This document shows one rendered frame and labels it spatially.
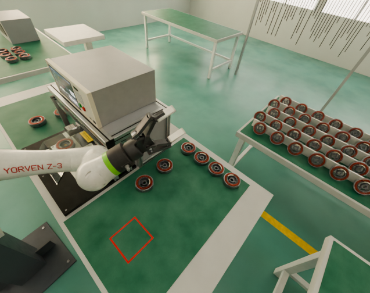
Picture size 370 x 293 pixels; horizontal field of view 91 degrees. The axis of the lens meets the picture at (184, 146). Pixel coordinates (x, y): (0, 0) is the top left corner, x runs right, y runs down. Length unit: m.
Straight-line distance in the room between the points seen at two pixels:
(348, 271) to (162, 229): 0.97
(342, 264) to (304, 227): 0.98
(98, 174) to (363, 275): 1.35
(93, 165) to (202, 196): 0.72
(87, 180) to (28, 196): 1.77
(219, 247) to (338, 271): 0.60
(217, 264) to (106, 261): 0.54
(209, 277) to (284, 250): 1.18
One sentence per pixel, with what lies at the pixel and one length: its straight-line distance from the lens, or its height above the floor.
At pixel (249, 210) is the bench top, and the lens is 1.23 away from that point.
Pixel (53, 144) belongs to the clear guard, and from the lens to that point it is 1.12.
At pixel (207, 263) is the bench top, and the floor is 0.75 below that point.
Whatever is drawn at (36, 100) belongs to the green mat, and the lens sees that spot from 2.13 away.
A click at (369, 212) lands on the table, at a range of 1.72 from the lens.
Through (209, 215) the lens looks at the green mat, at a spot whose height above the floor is 0.75.
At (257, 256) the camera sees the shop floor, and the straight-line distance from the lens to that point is 1.98.
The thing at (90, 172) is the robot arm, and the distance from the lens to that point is 0.67.
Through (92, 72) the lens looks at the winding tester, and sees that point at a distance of 1.09.
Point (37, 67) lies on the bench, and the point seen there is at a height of 0.75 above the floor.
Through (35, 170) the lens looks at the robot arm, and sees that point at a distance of 0.84.
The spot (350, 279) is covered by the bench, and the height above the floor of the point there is 0.75.
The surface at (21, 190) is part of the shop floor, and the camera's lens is 2.49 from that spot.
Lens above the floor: 1.78
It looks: 47 degrees down
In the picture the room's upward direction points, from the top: 7 degrees clockwise
